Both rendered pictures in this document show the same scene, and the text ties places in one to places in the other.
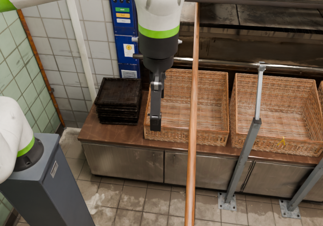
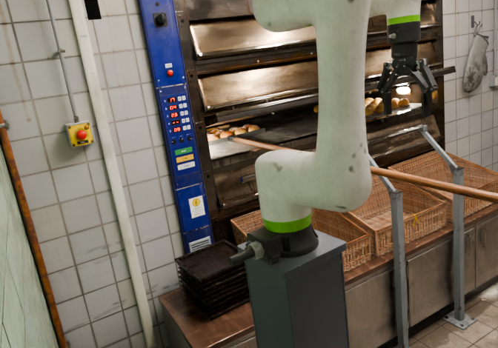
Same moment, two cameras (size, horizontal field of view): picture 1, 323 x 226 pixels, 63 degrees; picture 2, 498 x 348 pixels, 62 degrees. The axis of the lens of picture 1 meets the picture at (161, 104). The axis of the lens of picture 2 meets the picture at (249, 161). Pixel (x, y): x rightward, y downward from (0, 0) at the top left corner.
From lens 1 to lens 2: 1.20 m
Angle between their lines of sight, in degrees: 42
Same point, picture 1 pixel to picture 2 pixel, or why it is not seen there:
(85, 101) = (130, 338)
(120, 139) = not seen: hidden behind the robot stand
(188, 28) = (256, 152)
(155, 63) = (413, 47)
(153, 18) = (415, 4)
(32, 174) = (332, 243)
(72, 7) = (113, 169)
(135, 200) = not seen: outside the picture
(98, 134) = (222, 332)
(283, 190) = (442, 294)
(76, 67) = (114, 273)
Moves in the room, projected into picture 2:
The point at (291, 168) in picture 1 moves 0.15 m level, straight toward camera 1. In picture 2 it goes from (436, 249) to (447, 263)
